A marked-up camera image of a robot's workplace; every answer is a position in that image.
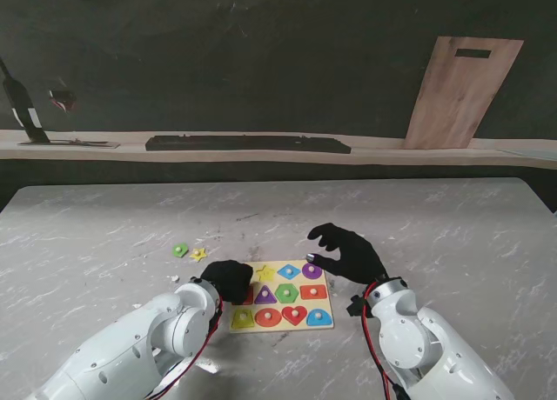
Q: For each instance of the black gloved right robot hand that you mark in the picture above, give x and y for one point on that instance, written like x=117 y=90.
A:
x=357 y=258

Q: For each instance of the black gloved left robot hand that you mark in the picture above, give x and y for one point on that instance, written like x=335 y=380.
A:
x=228 y=278

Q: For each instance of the red square puzzle piece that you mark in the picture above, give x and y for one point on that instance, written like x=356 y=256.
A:
x=249 y=296

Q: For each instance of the yellow star puzzle piece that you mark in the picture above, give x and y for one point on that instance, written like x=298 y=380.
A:
x=199 y=254

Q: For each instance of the purple triangle puzzle piece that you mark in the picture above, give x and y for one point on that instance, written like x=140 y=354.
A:
x=265 y=296

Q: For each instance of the yellow trapezoid puzzle piece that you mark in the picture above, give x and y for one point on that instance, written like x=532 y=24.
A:
x=243 y=321

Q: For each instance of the purple circle puzzle piece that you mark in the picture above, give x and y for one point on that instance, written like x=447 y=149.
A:
x=312 y=273

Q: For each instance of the orange rectangle puzzle piece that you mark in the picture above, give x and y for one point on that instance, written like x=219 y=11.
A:
x=313 y=292

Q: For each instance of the green pentagon puzzle piece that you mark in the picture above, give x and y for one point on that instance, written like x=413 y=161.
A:
x=179 y=249

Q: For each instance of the orange oval puzzle piece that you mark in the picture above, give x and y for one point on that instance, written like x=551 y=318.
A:
x=268 y=318

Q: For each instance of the green hexagon puzzle piece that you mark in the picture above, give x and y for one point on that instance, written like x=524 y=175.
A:
x=287 y=293

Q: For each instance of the blue diamond puzzle piece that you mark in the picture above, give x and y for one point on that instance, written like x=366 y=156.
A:
x=289 y=271

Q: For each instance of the blue semicircle puzzle piece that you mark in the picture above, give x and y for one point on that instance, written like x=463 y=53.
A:
x=319 y=318

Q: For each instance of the red heart puzzle piece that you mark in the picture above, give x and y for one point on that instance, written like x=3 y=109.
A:
x=294 y=315

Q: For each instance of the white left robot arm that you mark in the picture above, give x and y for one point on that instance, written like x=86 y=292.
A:
x=139 y=352

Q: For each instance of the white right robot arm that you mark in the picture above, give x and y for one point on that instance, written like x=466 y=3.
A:
x=426 y=348

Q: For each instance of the yellow wooden puzzle board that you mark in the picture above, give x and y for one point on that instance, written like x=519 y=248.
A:
x=283 y=329

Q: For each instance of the flat wooden coaster board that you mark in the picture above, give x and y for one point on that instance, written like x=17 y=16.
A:
x=95 y=145

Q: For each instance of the wooden cutting board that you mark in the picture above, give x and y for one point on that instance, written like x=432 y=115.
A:
x=461 y=95

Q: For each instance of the light wooden shelf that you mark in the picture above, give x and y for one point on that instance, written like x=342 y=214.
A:
x=391 y=154

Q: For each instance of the black long tray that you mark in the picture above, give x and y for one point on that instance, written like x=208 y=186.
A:
x=248 y=143

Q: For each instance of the red wine glass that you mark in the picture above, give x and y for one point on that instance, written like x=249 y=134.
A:
x=63 y=99

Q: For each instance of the dark wine bottle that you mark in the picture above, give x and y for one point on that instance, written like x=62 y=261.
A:
x=24 y=108

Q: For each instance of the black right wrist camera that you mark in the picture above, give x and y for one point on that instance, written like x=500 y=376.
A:
x=357 y=306

